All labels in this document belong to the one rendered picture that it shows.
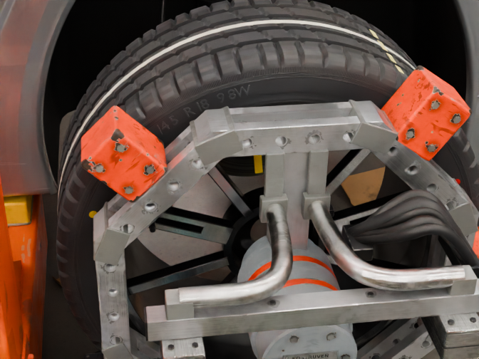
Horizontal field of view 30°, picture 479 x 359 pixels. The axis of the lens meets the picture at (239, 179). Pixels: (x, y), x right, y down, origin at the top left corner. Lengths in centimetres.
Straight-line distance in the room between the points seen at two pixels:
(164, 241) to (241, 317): 177
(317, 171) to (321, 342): 22
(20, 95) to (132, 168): 50
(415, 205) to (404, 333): 37
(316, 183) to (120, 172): 26
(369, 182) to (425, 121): 192
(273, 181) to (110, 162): 21
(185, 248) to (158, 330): 174
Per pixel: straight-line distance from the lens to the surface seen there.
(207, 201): 300
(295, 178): 119
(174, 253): 277
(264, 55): 120
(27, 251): 168
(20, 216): 174
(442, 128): 121
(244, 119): 117
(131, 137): 114
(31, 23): 155
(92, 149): 114
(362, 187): 307
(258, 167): 183
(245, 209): 133
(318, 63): 121
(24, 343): 140
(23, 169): 168
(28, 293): 159
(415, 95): 120
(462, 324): 113
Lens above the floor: 168
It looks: 33 degrees down
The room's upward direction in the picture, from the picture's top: 1 degrees clockwise
